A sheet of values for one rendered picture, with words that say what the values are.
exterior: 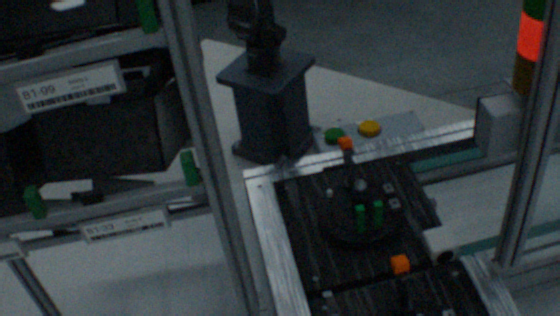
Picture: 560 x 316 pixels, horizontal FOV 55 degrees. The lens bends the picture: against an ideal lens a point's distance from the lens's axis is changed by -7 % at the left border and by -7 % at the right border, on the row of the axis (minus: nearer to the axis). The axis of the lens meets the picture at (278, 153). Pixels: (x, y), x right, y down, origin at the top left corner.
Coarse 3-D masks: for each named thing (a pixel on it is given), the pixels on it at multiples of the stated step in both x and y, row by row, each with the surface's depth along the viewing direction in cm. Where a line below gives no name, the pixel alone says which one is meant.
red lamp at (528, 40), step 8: (520, 24) 62; (528, 24) 60; (536, 24) 59; (520, 32) 62; (528, 32) 60; (536, 32) 60; (520, 40) 62; (528, 40) 61; (536, 40) 60; (520, 48) 63; (528, 48) 61; (536, 48) 61; (528, 56) 62; (536, 56) 61
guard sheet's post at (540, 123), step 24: (552, 0) 56; (552, 24) 57; (552, 48) 58; (552, 72) 60; (552, 96) 63; (528, 120) 66; (552, 120) 64; (528, 144) 68; (528, 168) 69; (528, 192) 72; (504, 216) 79; (528, 216) 75; (504, 240) 81; (504, 264) 82
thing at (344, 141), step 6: (342, 138) 93; (348, 138) 92; (342, 144) 92; (348, 144) 92; (342, 150) 92; (348, 150) 91; (348, 156) 93; (348, 162) 93; (348, 168) 94; (348, 174) 94; (354, 174) 94; (348, 180) 94; (354, 180) 94
